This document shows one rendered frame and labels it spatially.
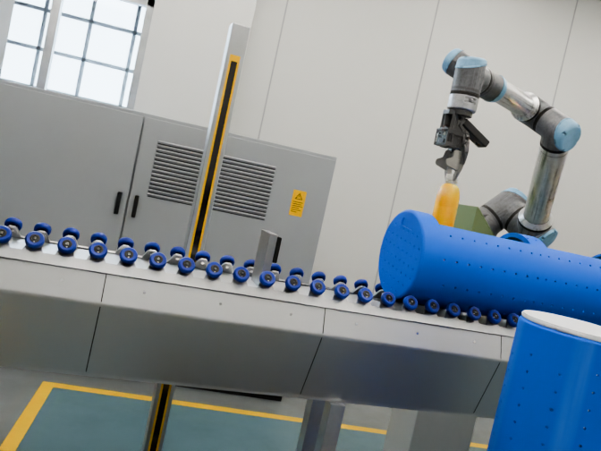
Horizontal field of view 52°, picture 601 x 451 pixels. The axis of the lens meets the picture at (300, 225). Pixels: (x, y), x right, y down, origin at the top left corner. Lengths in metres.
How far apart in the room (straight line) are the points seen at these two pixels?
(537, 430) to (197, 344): 0.87
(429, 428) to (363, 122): 2.61
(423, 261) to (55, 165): 2.21
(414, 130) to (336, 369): 3.39
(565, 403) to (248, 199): 2.25
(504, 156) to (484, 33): 0.99
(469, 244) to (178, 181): 1.91
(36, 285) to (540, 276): 1.45
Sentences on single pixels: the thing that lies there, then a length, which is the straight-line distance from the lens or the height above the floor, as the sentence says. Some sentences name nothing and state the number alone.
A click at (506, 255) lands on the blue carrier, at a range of 2.01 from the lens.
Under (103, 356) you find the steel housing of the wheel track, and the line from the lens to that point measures 1.72.
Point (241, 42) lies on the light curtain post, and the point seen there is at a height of 1.64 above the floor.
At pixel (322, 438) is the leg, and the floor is 0.52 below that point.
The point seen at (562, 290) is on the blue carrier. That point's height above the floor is 1.09.
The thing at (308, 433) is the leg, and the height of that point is 0.48.
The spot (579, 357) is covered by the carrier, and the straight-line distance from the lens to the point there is 1.60.
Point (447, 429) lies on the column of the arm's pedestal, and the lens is 3.09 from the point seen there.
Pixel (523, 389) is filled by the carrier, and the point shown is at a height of 0.86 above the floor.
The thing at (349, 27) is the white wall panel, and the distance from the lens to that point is 4.96.
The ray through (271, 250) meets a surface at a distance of 1.76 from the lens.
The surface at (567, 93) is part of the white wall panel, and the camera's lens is 5.65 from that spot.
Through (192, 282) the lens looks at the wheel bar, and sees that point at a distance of 1.66.
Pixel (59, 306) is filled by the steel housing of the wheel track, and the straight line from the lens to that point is 1.64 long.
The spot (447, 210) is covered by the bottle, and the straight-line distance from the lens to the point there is 1.97.
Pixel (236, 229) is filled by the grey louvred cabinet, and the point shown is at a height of 0.93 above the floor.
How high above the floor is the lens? 1.22
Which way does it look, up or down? 3 degrees down
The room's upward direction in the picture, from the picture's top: 12 degrees clockwise
